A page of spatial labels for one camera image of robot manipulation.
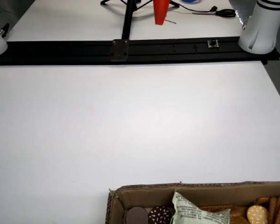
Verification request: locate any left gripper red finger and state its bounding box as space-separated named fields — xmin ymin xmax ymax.
xmin=153 ymin=0 xmax=171 ymax=26

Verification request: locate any white green snack pack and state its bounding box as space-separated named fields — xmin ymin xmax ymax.
xmin=170 ymin=191 xmax=231 ymax=224

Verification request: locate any black tripod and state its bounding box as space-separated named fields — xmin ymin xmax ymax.
xmin=100 ymin=0 xmax=178 ymax=41

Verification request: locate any brown cardboard box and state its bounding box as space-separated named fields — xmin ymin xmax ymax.
xmin=107 ymin=180 xmax=280 ymax=224

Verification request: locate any speckled chocolate round cookie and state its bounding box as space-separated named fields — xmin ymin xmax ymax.
xmin=148 ymin=205 xmax=173 ymax=224

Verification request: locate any plain dark round cookie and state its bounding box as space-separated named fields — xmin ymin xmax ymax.
xmin=123 ymin=206 xmax=149 ymax=224

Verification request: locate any yellow speckled round cookie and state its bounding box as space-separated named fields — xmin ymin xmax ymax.
xmin=246 ymin=204 xmax=269 ymax=224

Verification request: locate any scalloped tan biscuit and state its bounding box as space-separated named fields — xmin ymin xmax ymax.
xmin=268 ymin=196 xmax=280 ymax=224

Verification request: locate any black cable with plug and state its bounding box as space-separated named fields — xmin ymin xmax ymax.
xmin=170 ymin=1 xmax=218 ymax=12

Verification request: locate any dark metal bracket plate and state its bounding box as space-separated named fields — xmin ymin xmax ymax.
xmin=111 ymin=39 xmax=130 ymax=62

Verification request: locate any black aluminium rail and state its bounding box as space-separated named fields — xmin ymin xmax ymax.
xmin=0 ymin=36 xmax=280 ymax=66

